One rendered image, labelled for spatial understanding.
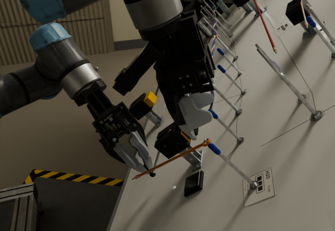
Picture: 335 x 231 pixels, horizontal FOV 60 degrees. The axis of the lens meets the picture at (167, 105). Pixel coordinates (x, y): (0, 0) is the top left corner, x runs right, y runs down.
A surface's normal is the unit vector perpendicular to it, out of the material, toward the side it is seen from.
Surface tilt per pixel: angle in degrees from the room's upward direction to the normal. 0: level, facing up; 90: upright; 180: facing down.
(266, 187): 45
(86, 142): 0
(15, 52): 90
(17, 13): 90
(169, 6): 76
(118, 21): 90
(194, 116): 87
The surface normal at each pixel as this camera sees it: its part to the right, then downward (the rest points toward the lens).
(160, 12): 0.29, 0.39
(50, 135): 0.00, -0.83
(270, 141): -0.70, -0.65
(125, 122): 0.21, -0.15
